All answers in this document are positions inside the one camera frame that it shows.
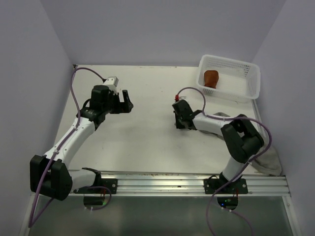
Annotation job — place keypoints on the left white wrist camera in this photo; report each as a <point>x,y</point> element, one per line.
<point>112,84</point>

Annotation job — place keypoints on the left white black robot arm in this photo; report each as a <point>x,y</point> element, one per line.
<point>49,174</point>

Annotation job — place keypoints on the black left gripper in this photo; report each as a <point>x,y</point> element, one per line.
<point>122,107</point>

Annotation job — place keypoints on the rust brown towel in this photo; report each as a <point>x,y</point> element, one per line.
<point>211,78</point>

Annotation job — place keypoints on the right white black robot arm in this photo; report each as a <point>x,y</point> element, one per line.
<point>240,136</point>

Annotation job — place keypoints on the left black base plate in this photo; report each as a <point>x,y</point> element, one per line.
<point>110,183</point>

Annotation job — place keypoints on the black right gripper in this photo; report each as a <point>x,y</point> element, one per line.
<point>178,126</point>

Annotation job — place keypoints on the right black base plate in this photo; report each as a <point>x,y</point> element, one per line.
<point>212,184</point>

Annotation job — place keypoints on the aluminium mounting rail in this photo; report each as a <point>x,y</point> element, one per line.
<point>137,184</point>

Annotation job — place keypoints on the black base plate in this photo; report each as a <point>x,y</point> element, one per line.
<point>212,184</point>
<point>110,183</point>

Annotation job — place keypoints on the grey towel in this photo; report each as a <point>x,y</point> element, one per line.
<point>268,163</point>

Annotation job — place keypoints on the white perforated plastic basket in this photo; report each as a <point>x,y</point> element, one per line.
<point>238,80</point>

